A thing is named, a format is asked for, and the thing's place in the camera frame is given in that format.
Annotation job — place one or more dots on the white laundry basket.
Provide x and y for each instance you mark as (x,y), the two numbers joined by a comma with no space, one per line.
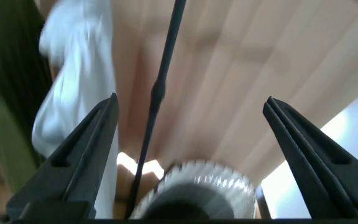
(204,180)

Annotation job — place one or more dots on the black clothes rack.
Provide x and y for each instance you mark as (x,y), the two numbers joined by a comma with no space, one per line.
(163,68)

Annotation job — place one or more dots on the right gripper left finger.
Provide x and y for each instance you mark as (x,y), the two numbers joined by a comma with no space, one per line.
(73,161)

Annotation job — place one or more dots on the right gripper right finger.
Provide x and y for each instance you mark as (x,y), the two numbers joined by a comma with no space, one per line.
(322,168)

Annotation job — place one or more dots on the green printed t-shirt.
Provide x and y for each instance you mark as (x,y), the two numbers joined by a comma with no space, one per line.
(8,77)

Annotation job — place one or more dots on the pale grey shorts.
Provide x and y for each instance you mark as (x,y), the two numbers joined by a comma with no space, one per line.
(79,68)

